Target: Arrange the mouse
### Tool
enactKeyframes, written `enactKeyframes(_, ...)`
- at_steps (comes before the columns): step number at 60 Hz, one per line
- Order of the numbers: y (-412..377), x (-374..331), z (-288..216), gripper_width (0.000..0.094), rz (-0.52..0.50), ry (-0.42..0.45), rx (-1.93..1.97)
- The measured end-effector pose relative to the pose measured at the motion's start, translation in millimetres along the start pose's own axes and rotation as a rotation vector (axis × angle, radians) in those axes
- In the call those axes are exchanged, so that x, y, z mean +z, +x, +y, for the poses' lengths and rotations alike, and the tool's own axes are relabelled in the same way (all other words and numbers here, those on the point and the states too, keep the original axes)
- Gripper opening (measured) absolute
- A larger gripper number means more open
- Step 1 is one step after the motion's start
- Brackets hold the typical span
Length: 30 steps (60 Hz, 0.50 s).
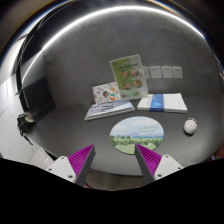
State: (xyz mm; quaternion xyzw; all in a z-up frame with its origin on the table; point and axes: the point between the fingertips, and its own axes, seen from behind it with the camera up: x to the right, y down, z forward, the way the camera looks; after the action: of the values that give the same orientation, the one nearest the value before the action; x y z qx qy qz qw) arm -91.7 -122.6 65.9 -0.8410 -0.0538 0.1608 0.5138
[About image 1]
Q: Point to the round landscape mouse pad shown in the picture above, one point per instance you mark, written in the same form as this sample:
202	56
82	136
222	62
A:
140	130

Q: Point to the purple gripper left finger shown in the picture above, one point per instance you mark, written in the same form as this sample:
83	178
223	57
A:
74	168

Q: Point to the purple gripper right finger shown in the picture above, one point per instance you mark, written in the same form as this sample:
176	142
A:
153	165

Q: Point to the grey striped book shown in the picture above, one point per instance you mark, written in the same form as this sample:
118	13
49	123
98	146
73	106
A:
108	109

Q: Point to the white card colourful circles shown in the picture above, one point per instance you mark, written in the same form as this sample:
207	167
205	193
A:
106	93

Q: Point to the green illustrated booklet standing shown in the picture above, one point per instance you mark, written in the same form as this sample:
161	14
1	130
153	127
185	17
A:
130	77

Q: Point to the white wall paper sheet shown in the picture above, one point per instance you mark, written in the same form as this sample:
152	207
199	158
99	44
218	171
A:
146	72
155	71
177	71
167	72

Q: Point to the white computer mouse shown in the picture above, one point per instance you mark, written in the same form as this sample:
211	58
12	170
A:
190	126

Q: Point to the white book blue band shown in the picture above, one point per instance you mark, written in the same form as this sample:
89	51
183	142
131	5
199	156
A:
163	103

